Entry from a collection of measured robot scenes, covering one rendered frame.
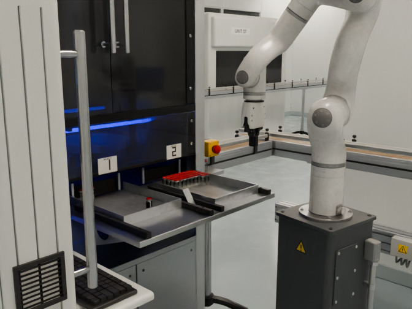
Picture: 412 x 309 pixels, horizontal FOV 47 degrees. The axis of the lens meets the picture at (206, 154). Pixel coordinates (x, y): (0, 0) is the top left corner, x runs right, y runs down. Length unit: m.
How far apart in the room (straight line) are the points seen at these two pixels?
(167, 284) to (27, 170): 1.29
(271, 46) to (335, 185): 0.53
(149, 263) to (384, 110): 1.76
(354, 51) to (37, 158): 1.05
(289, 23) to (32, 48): 0.95
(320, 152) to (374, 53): 1.54
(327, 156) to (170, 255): 0.87
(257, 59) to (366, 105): 1.58
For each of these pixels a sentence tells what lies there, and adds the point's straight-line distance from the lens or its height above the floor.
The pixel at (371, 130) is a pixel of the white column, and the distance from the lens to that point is 3.16.
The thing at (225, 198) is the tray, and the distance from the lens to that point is 1.77.
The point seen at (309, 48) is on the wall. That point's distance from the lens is 10.95.
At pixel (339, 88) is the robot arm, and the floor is 1.31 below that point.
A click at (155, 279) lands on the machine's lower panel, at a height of 0.47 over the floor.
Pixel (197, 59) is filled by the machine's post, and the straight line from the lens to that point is 2.09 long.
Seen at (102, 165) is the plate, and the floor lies 1.02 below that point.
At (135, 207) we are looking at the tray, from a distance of 1.76.
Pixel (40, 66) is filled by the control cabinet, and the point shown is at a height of 1.41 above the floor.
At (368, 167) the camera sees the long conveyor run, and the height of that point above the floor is 0.87.
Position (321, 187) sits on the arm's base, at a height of 0.97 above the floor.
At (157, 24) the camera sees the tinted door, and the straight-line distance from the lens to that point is 1.95.
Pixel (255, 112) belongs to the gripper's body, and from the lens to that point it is 1.77.
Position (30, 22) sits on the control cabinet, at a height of 1.49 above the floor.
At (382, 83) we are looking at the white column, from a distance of 3.11.
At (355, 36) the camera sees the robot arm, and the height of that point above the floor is 1.48.
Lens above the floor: 1.43
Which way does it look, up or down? 12 degrees down
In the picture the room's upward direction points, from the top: straight up
